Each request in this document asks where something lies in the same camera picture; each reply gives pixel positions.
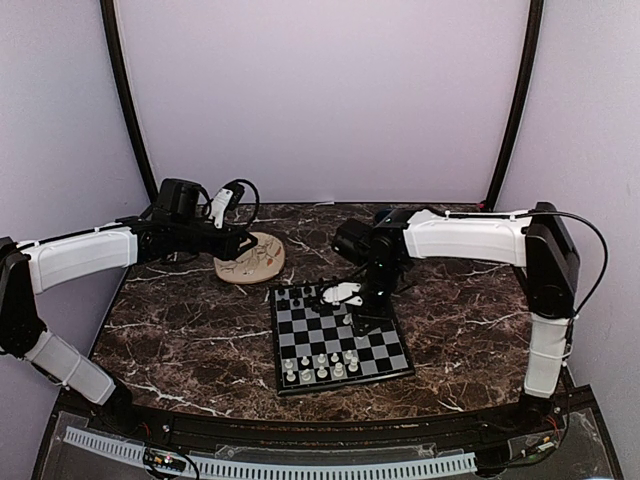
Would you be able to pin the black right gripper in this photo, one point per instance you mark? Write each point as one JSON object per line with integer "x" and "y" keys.
{"x": 378, "y": 317}

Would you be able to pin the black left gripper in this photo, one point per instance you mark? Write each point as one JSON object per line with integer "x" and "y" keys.
{"x": 232, "y": 235}

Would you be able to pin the white chess queen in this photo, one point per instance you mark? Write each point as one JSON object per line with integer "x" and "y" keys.
{"x": 338, "y": 370}

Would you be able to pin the white chess bishop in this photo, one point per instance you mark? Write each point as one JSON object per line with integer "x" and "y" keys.
{"x": 321, "y": 372}

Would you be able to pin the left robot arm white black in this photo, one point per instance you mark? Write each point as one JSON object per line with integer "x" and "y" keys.
{"x": 54, "y": 292}

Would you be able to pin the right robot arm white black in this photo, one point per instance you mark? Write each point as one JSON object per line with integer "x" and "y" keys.
{"x": 533, "y": 246}

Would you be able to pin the small green circuit board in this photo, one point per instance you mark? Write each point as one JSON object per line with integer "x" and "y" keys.
{"x": 160, "y": 459}

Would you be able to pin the cream plate with bird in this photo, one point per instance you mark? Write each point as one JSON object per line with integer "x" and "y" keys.
{"x": 259, "y": 264}

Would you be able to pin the blue enamel mug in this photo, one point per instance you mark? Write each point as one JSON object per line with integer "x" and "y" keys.
{"x": 384, "y": 215}

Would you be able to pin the black and white chessboard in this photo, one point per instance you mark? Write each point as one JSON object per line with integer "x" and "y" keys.
{"x": 303, "y": 326}

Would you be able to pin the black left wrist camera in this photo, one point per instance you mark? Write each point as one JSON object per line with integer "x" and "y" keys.
{"x": 177, "y": 201}

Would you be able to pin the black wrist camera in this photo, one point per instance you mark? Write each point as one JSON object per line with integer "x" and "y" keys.
{"x": 177, "y": 201}
{"x": 351, "y": 241}

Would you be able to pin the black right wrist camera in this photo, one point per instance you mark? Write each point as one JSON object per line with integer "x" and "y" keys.
{"x": 351, "y": 241}

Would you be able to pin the black front rail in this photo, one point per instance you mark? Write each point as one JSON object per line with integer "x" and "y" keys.
{"x": 463, "y": 429}

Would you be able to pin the white slotted cable duct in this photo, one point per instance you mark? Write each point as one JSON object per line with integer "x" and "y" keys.
{"x": 234, "y": 462}

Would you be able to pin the black left frame post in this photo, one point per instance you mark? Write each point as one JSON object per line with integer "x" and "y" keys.
{"x": 125, "y": 96}

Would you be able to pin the black frame post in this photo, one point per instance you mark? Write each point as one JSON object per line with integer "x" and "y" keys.
{"x": 125, "y": 96}
{"x": 517, "y": 108}

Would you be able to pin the black right frame post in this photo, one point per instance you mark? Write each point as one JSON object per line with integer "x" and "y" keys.
{"x": 517, "y": 108}

